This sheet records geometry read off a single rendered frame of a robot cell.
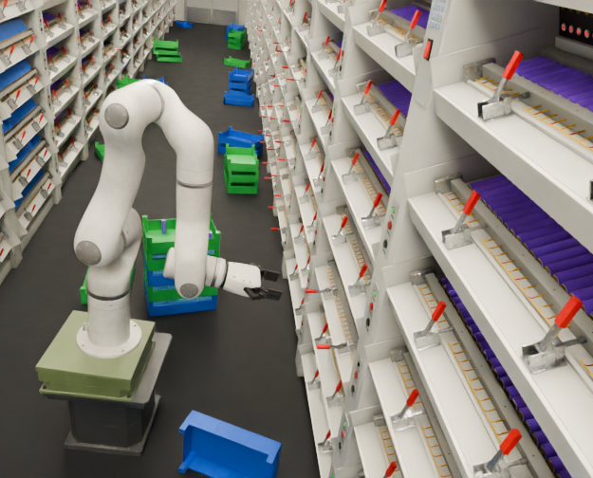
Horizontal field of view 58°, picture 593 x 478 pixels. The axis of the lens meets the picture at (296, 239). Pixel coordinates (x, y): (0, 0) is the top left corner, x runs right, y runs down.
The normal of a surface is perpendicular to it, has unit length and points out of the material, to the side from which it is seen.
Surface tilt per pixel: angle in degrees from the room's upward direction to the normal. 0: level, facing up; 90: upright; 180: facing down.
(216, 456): 90
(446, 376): 21
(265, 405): 0
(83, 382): 90
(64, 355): 2
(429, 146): 90
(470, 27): 90
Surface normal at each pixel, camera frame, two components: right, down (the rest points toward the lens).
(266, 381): 0.11, -0.87
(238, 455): -0.33, 0.43
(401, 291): -0.24, -0.83
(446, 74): 0.11, 0.49
